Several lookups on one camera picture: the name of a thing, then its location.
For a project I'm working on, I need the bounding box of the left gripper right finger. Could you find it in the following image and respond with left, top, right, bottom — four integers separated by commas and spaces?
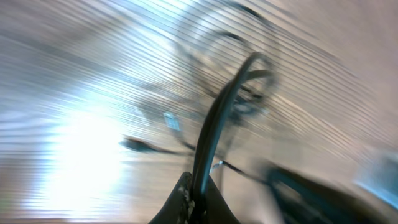
200, 177, 240, 224

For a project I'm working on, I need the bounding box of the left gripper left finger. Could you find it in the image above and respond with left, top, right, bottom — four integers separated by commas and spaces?
149, 172, 192, 224

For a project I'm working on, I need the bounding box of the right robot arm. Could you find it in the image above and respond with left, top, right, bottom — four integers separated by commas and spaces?
259, 148, 397, 223

